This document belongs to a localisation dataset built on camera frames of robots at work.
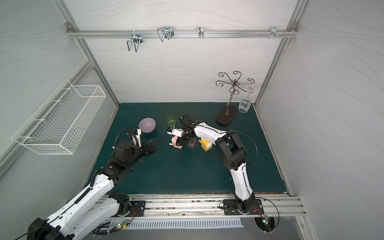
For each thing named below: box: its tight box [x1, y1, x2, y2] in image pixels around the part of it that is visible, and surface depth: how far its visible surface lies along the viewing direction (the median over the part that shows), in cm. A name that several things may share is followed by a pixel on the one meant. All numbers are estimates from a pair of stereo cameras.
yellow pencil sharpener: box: [198, 137, 213, 153], surface depth 92 cm
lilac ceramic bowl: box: [138, 117, 157, 134], surface depth 104 cm
